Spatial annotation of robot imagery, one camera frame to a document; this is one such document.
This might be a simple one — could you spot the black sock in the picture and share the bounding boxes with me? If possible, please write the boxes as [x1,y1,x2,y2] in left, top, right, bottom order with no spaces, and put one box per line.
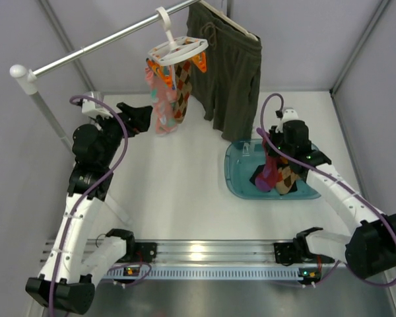
[249,164,265,185]

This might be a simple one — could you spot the maroon striped sock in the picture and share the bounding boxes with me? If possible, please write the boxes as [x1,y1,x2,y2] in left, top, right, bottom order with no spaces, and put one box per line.
[255,139,279,192]

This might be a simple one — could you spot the white round clip hanger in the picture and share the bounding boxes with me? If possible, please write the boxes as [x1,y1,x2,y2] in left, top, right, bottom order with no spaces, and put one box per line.
[148,7,209,66]

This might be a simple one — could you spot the brown argyle sock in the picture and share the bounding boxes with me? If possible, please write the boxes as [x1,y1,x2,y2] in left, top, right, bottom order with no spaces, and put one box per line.
[173,61,192,124]
[275,165,300,195]

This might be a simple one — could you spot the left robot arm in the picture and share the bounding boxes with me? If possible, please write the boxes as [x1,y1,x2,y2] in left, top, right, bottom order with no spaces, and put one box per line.
[25,102,152,316]

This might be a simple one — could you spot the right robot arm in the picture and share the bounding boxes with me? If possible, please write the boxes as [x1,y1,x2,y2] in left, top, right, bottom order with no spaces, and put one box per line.
[266,120,396,279]

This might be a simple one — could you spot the beige clothes hanger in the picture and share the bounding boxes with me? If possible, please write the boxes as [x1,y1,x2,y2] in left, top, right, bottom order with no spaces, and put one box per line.
[199,0,260,42]

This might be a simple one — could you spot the pink patterned sock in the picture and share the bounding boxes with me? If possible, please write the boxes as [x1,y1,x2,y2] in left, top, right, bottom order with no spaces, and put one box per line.
[145,66,178,135]

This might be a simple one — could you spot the yellow-orange clothes peg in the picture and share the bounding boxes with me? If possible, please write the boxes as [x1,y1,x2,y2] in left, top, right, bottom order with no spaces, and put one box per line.
[146,58,176,90]

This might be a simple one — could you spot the teal plastic basin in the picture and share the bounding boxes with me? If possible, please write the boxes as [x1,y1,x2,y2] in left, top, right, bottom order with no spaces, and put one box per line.
[224,139,321,200]

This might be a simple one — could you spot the orange clothes peg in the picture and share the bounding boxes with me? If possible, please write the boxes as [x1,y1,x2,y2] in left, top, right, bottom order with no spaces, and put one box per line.
[191,52,207,73]

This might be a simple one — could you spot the olive green shorts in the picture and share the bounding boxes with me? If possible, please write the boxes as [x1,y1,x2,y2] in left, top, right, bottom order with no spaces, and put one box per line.
[187,3,262,142]

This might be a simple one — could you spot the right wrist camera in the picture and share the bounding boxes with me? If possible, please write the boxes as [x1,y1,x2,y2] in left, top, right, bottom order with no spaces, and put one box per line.
[276,108,299,130]

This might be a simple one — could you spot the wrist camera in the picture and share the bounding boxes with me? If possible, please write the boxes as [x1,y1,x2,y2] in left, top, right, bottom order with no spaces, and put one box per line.
[82,91,112,120]
[276,108,299,130]

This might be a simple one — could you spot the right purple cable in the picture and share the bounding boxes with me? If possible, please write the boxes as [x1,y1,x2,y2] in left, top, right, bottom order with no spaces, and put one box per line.
[259,94,396,288]

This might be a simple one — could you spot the purple cable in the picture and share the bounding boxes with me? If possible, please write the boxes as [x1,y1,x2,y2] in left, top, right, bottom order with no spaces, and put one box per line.
[48,94,129,317]
[259,94,396,288]

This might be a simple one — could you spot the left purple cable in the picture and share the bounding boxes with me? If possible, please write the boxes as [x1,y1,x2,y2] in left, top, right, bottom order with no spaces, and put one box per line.
[48,94,129,317]

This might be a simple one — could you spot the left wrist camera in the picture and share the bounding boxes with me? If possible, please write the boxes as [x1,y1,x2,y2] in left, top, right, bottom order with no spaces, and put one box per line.
[82,91,112,120]

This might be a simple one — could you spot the silver clothes rail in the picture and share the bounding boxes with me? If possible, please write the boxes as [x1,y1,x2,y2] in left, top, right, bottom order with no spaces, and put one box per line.
[9,0,197,156]

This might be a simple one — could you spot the aluminium mounting rail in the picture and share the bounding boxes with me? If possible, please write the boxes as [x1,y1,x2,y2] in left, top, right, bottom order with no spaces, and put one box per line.
[38,237,342,287]

